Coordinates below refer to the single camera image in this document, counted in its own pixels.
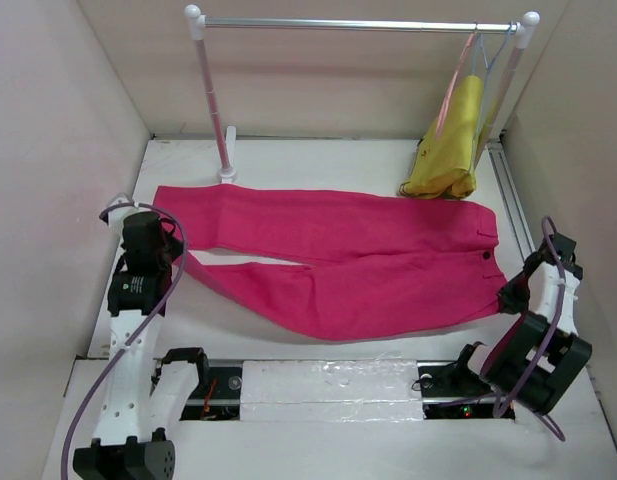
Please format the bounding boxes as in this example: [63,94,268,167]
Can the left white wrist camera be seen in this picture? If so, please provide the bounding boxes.
[103,194,139,229]

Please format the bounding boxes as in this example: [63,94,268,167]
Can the light blue plastic hanger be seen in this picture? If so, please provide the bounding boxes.
[470,22,518,173]

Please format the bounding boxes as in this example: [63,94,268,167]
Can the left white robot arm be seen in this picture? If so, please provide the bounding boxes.
[60,201,212,479]

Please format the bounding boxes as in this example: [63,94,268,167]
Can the yellow garment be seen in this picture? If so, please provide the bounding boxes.
[398,75,484,199]

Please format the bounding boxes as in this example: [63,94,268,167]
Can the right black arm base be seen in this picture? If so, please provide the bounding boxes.
[411,342,498,420]

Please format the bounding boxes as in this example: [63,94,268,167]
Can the pink plastic hanger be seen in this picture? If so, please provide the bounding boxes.
[435,31,477,138]

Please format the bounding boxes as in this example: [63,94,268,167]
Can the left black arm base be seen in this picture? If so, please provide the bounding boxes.
[173,347,244,421]

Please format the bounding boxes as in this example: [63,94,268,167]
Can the pink trousers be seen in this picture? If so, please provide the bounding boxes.
[154,185,506,342]

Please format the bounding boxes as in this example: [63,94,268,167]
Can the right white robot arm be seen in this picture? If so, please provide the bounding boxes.
[450,233,592,416]

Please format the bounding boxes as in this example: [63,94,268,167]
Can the aluminium rail right side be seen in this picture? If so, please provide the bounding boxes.
[487,141,535,258]

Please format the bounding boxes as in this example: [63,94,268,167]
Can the white and silver clothes rack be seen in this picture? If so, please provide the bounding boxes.
[184,4,541,184]

